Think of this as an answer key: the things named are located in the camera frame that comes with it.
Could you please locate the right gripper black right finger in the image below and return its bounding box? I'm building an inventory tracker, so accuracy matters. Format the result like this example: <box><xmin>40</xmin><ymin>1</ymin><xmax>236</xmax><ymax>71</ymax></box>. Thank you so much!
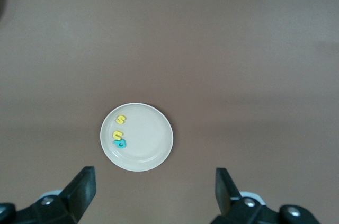
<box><xmin>213</xmin><ymin>167</ymin><xmax>282</xmax><ymax>224</ymax></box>

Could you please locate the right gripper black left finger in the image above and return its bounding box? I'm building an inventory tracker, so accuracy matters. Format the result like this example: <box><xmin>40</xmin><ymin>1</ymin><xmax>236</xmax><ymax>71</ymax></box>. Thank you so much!
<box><xmin>18</xmin><ymin>166</ymin><xmax>96</xmax><ymax>224</ymax></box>

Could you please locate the teal foam letter p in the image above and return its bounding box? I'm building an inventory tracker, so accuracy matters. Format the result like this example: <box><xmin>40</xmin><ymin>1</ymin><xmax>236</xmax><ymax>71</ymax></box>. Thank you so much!
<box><xmin>113</xmin><ymin>139</ymin><xmax>127</xmax><ymax>150</ymax></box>

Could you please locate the beige brown plate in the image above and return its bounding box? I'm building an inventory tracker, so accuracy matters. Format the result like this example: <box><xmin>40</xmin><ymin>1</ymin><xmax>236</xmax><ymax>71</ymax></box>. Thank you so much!
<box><xmin>100</xmin><ymin>102</ymin><xmax>175</xmax><ymax>173</ymax></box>

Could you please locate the brown paper table cover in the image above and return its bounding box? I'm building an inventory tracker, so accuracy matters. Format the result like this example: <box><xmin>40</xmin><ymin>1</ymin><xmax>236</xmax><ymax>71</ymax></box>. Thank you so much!
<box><xmin>0</xmin><ymin>0</ymin><xmax>339</xmax><ymax>224</ymax></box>

